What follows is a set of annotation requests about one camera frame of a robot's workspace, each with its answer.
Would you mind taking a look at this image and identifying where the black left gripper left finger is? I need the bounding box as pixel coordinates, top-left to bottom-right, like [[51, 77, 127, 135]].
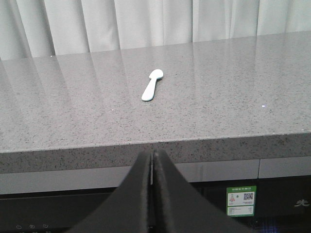
[[67, 152, 152, 233]]

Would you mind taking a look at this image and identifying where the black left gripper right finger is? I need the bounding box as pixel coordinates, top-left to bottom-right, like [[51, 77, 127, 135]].
[[153, 149, 250, 233]]

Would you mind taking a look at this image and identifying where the pale green plastic spoon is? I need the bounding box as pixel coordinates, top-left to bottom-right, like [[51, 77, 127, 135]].
[[141, 69, 164, 101]]

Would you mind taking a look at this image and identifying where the black built-in dishwasher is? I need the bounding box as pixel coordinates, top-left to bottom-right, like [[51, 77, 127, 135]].
[[0, 157, 257, 233]]

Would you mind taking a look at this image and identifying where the black drawer disinfection cabinet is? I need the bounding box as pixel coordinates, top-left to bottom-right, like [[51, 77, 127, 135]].
[[253, 156, 311, 233]]

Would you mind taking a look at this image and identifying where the white curtain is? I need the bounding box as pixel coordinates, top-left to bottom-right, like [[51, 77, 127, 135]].
[[0, 0, 311, 60]]

